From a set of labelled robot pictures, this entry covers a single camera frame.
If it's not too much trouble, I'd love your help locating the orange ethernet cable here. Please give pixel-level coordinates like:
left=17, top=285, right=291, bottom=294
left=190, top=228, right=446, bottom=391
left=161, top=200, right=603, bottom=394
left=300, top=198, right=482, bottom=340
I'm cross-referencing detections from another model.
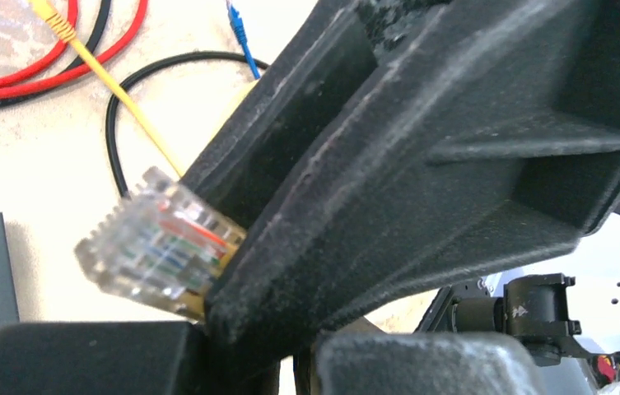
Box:
left=28, top=0, right=259, bottom=323

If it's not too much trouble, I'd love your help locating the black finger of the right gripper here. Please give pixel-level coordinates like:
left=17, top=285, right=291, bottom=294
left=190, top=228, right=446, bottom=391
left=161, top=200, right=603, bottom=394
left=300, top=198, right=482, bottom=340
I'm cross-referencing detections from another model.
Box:
left=206, top=1, right=620, bottom=349
left=181, top=1, right=377, bottom=228

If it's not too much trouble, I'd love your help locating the long black ethernet cable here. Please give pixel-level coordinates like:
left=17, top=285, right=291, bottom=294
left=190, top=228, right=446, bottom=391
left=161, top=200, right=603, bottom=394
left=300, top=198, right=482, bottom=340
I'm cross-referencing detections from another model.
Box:
left=105, top=50, right=270, bottom=198

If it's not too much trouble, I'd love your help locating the red ethernet cable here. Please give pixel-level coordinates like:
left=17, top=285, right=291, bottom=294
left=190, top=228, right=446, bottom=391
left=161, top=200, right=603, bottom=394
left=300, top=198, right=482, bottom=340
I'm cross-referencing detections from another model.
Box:
left=0, top=0, right=81, bottom=93
left=0, top=0, right=150, bottom=105

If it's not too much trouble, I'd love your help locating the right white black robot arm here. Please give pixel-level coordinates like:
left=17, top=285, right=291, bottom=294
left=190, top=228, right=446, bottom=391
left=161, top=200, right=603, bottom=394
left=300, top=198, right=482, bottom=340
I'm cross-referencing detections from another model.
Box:
left=182, top=1, right=620, bottom=369

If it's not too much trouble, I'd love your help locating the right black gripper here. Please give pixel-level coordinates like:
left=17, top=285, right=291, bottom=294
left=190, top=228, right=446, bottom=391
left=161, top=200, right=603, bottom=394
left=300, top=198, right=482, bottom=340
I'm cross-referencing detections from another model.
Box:
left=415, top=273, right=594, bottom=367

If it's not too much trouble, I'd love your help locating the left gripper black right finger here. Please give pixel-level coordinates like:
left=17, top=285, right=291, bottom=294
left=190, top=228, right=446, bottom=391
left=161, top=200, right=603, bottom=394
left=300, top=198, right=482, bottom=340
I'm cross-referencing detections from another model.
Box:
left=315, top=332, right=546, bottom=395

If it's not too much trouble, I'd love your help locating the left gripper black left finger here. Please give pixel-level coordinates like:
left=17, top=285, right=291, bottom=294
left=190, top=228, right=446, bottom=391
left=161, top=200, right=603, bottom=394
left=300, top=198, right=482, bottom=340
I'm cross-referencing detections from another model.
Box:
left=0, top=321, right=281, bottom=395

